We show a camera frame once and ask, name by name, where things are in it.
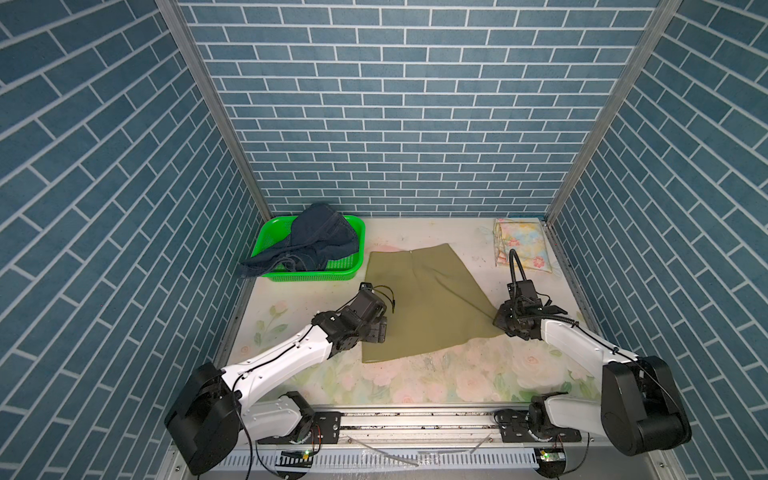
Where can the black mounting plate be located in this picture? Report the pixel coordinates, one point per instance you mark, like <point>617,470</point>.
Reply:
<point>510,426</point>
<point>325,423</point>

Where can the olive khaki skirt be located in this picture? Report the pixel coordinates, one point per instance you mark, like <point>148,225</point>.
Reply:
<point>439,304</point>

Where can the left aluminium corner post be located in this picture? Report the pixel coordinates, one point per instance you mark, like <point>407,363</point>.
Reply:
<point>180,31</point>

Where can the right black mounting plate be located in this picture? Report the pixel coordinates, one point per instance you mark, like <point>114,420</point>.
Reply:
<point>510,426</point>

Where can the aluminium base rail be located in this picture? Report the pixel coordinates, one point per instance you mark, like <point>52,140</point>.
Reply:
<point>441,425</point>

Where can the aluminium corner post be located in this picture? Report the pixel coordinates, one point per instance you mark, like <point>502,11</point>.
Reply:
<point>180,31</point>
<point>657,24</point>

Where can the green plastic basket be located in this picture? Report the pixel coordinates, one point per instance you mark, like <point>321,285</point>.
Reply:
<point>277,229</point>

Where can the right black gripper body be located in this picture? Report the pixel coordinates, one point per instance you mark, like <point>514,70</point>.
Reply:
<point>507,318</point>

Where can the white slotted cable duct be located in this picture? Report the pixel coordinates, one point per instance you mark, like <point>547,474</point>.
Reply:
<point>366,460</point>

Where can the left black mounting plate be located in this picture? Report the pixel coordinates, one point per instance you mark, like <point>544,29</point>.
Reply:
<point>325,423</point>

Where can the right aluminium corner post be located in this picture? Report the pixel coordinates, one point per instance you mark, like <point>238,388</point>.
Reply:
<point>657,24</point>

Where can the floral pastel skirt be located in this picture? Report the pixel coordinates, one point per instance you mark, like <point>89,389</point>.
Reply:
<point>526,238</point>

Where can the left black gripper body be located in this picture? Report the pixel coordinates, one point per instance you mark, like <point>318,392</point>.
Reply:
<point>376,331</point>

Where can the dark navy skirt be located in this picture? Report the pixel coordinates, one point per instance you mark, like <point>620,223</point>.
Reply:
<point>317,236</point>

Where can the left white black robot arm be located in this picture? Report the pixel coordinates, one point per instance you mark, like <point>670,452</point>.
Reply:
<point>219,408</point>

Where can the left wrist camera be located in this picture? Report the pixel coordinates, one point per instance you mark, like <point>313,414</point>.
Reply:
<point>367,304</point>

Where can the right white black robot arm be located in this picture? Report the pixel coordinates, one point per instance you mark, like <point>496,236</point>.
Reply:
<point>640,407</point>

